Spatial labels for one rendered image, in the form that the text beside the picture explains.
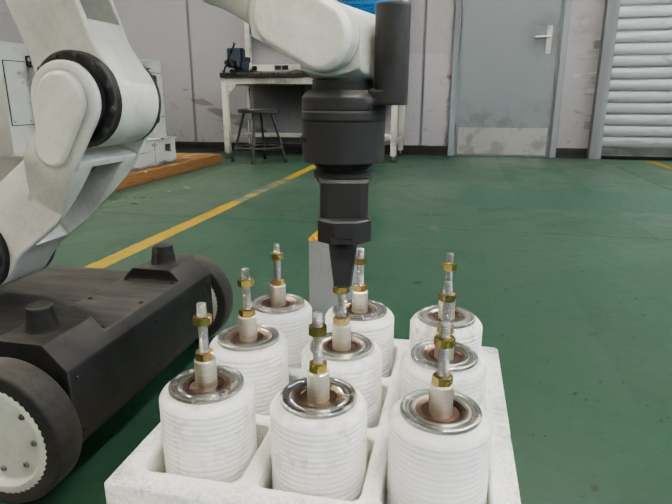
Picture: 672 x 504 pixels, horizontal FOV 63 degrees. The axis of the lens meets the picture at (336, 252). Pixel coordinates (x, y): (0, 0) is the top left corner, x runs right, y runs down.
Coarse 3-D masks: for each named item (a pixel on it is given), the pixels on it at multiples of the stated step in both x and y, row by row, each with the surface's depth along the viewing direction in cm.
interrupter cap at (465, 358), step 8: (416, 344) 65; (424, 344) 65; (432, 344) 65; (456, 344) 65; (464, 344) 65; (416, 352) 63; (424, 352) 63; (432, 352) 64; (456, 352) 63; (464, 352) 63; (472, 352) 63; (416, 360) 61; (424, 360) 61; (432, 360) 61; (456, 360) 62; (464, 360) 61; (472, 360) 61; (432, 368) 59; (456, 368) 59; (464, 368) 59
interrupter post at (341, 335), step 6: (348, 324) 64; (336, 330) 64; (342, 330) 63; (348, 330) 64; (336, 336) 64; (342, 336) 64; (348, 336) 64; (336, 342) 64; (342, 342) 64; (348, 342) 64; (336, 348) 64; (342, 348) 64; (348, 348) 64
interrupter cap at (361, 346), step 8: (328, 336) 67; (352, 336) 67; (360, 336) 67; (312, 344) 65; (328, 344) 66; (352, 344) 66; (360, 344) 65; (368, 344) 65; (312, 352) 63; (328, 352) 63; (336, 352) 64; (344, 352) 64; (352, 352) 63; (360, 352) 63; (368, 352) 63; (336, 360) 61; (344, 360) 61; (352, 360) 62
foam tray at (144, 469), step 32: (384, 384) 71; (256, 416) 64; (384, 416) 64; (160, 448) 58; (384, 448) 58; (512, 448) 58; (128, 480) 53; (160, 480) 53; (192, 480) 53; (256, 480) 53; (384, 480) 54; (512, 480) 53
